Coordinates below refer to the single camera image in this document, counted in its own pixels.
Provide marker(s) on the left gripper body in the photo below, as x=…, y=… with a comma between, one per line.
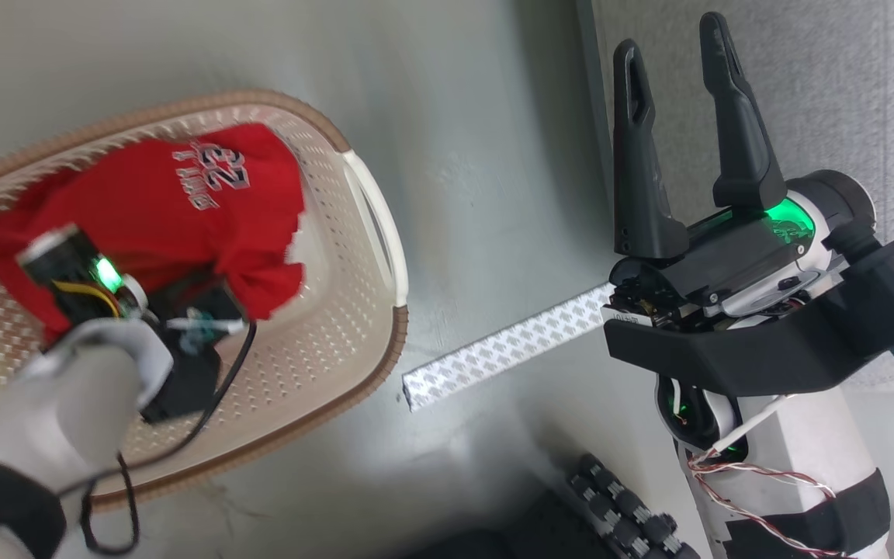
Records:
x=74, y=272

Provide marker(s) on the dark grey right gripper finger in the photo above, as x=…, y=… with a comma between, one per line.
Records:
x=742, y=147
x=641, y=194

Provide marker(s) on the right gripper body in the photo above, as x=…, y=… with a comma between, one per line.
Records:
x=726, y=260

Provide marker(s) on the red printed shirt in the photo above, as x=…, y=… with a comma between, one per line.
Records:
x=168, y=225

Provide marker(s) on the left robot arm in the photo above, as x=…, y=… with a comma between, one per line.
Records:
x=51, y=404

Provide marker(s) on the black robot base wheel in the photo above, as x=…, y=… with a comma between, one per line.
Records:
x=618, y=505

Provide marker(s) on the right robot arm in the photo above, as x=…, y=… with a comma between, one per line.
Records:
x=804, y=435

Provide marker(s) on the grey fabric sofa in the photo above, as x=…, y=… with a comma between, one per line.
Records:
x=843, y=78

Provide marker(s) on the white patterned tape strip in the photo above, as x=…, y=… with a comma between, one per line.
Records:
x=493, y=353

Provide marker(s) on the cream perforated laundry basket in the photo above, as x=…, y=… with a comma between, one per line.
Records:
x=323, y=310

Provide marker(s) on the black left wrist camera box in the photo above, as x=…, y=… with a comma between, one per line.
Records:
x=183, y=380

